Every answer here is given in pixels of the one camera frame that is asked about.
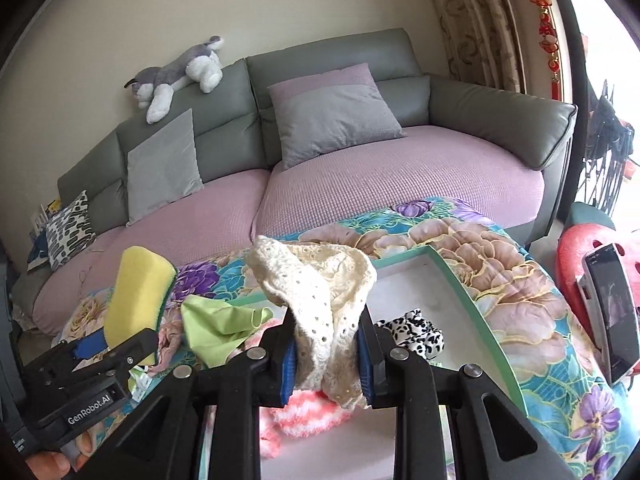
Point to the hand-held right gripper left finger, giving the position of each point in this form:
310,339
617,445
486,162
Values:
286,370

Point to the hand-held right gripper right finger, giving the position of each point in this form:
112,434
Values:
365,370

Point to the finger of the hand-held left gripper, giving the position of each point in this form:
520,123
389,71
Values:
135,352
92,344

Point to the pink white fluffy cloth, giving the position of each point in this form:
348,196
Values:
305,412

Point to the yellow green sponge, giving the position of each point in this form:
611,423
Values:
137,290

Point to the cream knitted lace cloth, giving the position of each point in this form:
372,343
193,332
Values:
320,285

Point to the white tray with green rim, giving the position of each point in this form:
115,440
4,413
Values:
415,285

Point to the person's left hand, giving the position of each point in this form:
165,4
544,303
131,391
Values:
50,466

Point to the pink crumpled cloth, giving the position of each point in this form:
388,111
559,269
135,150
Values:
167,342

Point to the leopard print scrunchie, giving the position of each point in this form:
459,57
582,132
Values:
417,335

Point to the light green cloth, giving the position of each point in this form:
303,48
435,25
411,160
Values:
215,327

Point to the white cushion with dark spots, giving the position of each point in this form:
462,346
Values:
70,232

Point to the pink sofa seat cover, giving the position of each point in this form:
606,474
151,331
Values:
400,175
190,220

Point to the floral blanket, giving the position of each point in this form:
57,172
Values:
525,300

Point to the plain grey cushion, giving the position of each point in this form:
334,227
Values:
162,175

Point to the red plastic stool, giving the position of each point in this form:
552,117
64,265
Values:
570,260

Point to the smartphone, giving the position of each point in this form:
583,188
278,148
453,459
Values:
612,310

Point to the grey and pink cushion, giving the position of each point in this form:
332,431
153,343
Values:
335,115

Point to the dark green stool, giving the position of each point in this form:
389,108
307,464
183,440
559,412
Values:
590,217

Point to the grey white plush husky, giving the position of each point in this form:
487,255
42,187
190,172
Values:
175,72

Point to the grey leather sofa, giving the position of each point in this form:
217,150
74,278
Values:
325,50

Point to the black drying rack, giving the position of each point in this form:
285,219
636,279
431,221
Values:
607,150

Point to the beige patterned curtain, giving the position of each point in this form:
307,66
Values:
475,25

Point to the red hanging decoration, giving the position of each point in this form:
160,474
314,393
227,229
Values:
545,25

